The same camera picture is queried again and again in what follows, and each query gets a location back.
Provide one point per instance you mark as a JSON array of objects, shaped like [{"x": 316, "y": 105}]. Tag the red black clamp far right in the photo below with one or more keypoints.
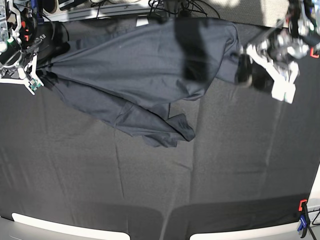
[{"x": 314, "y": 53}]

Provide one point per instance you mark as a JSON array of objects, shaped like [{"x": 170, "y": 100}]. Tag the white tag on cloth edge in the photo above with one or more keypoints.
[{"x": 142, "y": 21}]

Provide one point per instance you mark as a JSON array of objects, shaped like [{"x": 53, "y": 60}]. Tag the red black clamp far left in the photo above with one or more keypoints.
[{"x": 25, "y": 31}]

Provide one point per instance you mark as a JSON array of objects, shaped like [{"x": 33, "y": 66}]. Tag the black table cover cloth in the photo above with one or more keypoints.
[{"x": 251, "y": 162}]

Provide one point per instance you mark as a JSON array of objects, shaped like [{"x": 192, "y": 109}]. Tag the dark navy t-shirt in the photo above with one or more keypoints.
[{"x": 128, "y": 80}]

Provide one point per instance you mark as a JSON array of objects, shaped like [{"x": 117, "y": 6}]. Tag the red black clamp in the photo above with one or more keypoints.
[
  {"x": 25, "y": 31},
  {"x": 314, "y": 53}
]

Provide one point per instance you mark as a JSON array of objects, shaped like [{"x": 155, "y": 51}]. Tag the blue bar clamp far left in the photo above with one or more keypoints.
[{"x": 37, "y": 7}]

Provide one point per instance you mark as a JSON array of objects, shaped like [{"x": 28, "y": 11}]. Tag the red blue clamp near right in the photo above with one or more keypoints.
[{"x": 303, "y": 218}]

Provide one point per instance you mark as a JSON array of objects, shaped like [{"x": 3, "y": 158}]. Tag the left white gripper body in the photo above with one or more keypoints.
[{"x": 275, "y": 61}]

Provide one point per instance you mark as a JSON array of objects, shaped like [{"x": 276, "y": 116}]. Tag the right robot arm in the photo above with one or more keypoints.
[{"x": 19, "y": 44}]

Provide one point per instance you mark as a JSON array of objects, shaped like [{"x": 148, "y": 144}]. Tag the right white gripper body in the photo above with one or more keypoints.
[{"x": 16, "y": 72}]

